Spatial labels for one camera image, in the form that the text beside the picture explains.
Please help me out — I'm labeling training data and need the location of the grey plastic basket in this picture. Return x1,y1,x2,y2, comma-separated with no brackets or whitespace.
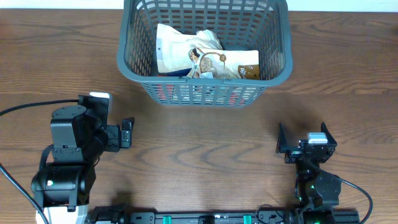
116,0,293,107

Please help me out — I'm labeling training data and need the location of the beige paper bag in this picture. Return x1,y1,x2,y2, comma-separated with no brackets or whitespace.
187,30,222,79
155,24,199,73

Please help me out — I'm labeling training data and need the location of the orange spaghetti packet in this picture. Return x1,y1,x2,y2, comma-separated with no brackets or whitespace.
142,83,255,106

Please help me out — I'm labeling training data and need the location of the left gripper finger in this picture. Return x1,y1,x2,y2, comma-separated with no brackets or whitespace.
121,117,135,133
120,130,132,149

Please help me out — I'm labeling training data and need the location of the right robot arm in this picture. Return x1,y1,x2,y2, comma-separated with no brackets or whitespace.
276,123,341,223

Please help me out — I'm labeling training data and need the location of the Kleenex tissue multipack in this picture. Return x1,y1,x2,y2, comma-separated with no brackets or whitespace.
157,68,192,77

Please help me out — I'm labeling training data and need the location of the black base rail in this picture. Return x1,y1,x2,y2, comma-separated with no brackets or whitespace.
83,205,360,224

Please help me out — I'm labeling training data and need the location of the brown white snack pouch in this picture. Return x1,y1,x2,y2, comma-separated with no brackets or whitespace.
187,47,260,80

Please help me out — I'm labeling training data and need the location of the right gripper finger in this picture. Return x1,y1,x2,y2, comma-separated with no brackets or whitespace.
321,122,338,148
276,123,294,153

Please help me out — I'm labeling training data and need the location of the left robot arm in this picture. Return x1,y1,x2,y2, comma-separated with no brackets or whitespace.
31,105,135,223

